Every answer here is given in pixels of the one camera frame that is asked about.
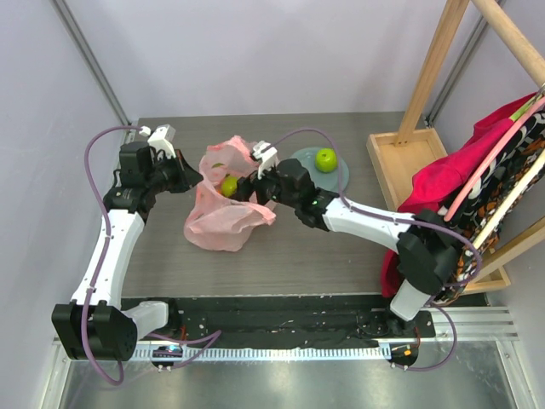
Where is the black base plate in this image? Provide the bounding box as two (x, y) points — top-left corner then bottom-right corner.
(118, 292), (438, 350)

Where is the magenta cloth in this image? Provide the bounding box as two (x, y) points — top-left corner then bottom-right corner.
(381, 92), (538, 299)

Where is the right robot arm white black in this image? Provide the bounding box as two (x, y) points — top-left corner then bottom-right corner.
(232, 158), (459, 337)

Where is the patterned black orange cloth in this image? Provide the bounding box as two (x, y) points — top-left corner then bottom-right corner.
(433, 106), (545, 306)

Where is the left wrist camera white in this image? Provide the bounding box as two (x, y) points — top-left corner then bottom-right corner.
(138, 124), (175, 159)

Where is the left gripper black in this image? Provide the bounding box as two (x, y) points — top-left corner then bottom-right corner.
(145, 149), (203, 195)

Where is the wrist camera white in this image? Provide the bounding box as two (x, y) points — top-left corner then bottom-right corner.
(138, 124), (175, 159)
(250, 141), (278, 180)

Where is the green pear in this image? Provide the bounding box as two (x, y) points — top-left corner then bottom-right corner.
(220, 176), (238, 198)

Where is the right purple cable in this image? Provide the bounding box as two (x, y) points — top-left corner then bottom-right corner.
(270, 127), (485, 372)

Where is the white slotted cable duct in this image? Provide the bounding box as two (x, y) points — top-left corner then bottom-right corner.
(131, 343), (391, 362)

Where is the grey plate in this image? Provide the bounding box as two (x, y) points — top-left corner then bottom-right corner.
(291, 147), (350, 192)

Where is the wooden upright post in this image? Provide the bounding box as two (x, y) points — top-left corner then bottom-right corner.
(394, 0), (469, 146)

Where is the pink plastic bag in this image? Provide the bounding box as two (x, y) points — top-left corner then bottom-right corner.
(184, 135), (276, 251)

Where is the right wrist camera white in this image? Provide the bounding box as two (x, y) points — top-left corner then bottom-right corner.
(250, 141), (278, 180)

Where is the green apple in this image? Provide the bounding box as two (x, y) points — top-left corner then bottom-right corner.
(314, 148), (338, 174)

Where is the wooden round pole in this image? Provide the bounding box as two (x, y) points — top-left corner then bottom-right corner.
(472, 0), (544, 88)

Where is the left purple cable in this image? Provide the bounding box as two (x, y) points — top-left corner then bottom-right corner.
(84, 124), (223, 384)

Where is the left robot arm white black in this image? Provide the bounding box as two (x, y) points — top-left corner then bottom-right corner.
(52, 141), (203, 361)

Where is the aluminium frame rail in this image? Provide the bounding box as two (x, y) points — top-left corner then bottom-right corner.
(50, 0), (130, 124)

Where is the cream hanger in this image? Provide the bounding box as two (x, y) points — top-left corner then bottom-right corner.
(473, 152), (545, 249)

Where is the purple cable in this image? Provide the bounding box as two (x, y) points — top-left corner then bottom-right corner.
(84, 124), (223, 384)
(270, 127), (485, 372)

